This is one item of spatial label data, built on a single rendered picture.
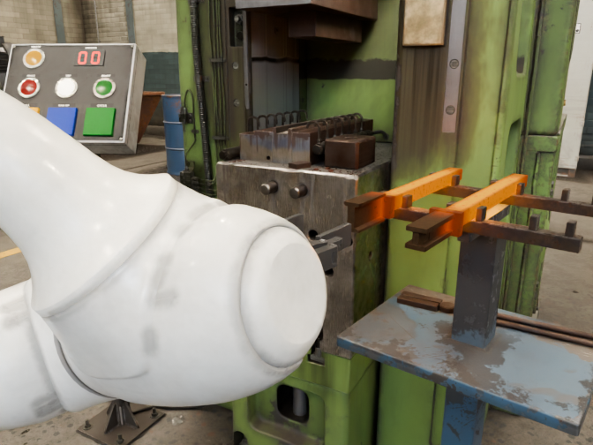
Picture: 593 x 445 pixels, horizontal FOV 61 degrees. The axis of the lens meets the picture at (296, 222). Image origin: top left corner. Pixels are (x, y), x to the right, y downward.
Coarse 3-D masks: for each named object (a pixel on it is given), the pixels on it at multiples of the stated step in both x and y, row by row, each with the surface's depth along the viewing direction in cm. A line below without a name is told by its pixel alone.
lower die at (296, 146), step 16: (272, 128) 129; (304, 128) 125; (336, 128) 130; (352, 128) 139; (368, 128) 150; (240, 144) 127; (256, 144) 125; (272, 144) 123; (288, 144) 121; (304, 144) 118; (256, 160) 126; (272, 160) 124; (288, 160) 122; (304, 160) 120; (320, 160) 124
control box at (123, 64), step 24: (24, 48) 133; (48, 48) 133; (72, 48) 133; (96, 48) 132; (120, 48) 132; (24, 72) 132; (48, 72) 131; (72, 72) 131; (96, 72) 130; (120, 72) 130; (144, 72) 138; (24, 96) 130; (48, 96) 130; (72, 96) 129; (96, 96) 129; (120, 96) 128; (120, 120) 127; (96, 144) 127; (120, 144) 127
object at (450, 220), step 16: (512, 176) 96; (480, 192) 82; (496, 192) 82; (512, 192) 90; (432, 208) 71; (448, 208) 73; (464, 208) 73; (416, 224) 64; (432, 224) 64; (448, 224) 70; (416, 240) 63; (432, 240) 65
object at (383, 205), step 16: (432, 176) 96; (448, 176) 97; (368, 192) 78; (384, 192) 82; (400, 192) 82; (416, 192) 86; (352, 208) 72; (368, 208) 75; (384, 208) 78; (352, 224) 73; (368, 224) 75
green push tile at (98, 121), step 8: (88, 112) 127; (96, 112) 127; (104, 112) 127; (112, 112) 127; (88, 120) 127; (96, 120) 126; (104, 120) 126; (112, 120) 126; (88, 128) 126; (96, 128) 126; (104, 128) 126; (112, 128) 126; (112, 136) 126
